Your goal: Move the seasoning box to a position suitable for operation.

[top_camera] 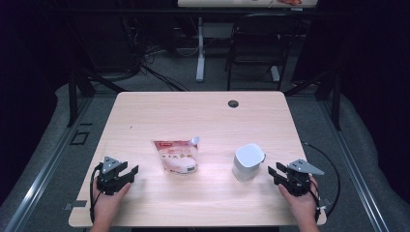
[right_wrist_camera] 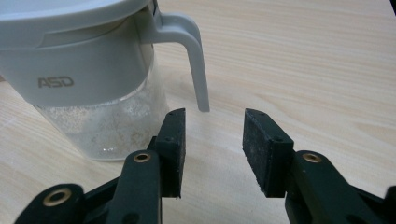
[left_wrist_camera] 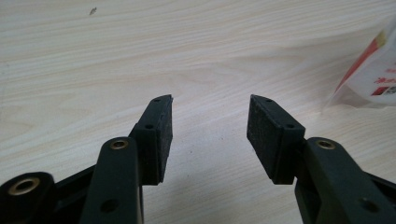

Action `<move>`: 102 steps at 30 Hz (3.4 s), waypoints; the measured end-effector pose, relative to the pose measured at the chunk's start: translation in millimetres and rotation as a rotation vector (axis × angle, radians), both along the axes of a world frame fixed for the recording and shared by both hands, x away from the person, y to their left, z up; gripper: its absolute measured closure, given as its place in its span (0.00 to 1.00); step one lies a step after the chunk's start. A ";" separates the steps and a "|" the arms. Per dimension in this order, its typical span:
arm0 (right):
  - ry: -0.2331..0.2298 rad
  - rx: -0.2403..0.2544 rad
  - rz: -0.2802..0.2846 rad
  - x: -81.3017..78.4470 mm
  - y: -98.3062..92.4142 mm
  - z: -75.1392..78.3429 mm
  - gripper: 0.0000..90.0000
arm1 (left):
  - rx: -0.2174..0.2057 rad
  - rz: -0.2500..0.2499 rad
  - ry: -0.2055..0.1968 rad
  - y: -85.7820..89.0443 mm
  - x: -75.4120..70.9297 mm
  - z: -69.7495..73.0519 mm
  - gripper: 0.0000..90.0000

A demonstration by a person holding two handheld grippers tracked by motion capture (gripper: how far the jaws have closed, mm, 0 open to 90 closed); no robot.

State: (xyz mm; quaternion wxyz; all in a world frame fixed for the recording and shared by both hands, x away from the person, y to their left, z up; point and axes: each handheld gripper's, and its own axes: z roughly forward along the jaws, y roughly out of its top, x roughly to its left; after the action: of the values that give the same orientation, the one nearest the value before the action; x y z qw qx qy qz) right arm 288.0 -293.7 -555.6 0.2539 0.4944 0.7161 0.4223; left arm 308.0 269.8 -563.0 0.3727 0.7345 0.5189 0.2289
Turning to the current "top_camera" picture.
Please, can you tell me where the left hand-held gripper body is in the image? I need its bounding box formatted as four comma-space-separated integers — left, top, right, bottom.
96, 156, 132, 196

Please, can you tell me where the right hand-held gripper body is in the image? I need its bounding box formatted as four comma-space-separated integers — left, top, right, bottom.
281, 159, 325, 197

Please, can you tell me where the white flip-lid container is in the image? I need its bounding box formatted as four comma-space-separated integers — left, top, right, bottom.
231, 143, 267, 184

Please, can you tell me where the red and white spout pouch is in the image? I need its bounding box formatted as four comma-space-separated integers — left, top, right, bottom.
152, 138, 199, 175

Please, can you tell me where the person's right hand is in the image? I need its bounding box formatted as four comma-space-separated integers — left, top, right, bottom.
278, 176, 320, 223

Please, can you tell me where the person's left hand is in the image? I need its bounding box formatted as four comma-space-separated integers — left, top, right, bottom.
91, 182, 132, 226

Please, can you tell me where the grey tape strip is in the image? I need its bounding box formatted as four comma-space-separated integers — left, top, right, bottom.
63, 199, 88, 211
318, 196, 333, 211

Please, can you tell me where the black metal stand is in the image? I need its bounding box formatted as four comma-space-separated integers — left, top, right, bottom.
283, 66, 342, 131
66, 69, 127, 129

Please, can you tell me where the black folding chair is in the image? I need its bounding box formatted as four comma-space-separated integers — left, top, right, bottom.
225, 13, 304, 92

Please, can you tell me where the white-legged desk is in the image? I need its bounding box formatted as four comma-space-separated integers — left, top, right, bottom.
177, 0, 318, 83

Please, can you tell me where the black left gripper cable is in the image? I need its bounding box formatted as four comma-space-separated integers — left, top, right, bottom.
89, 162, 104, 224

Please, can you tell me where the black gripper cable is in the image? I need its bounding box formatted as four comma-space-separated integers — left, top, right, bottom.
301, 141, 341, 223
89, 162, 104, 224

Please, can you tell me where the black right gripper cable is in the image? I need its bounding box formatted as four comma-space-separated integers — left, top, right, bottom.
301, 141, 341, 223

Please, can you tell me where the black floor socket frame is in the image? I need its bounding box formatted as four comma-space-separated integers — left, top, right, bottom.
70, 130, 91, 146

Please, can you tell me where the aluminium floor rail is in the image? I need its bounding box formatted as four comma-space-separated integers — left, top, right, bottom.
3, 96, 95, 232
317, 96, 391, 232

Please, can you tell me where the bundle of floor cables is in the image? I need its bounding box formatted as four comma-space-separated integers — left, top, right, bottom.
122, 15, 191, 93

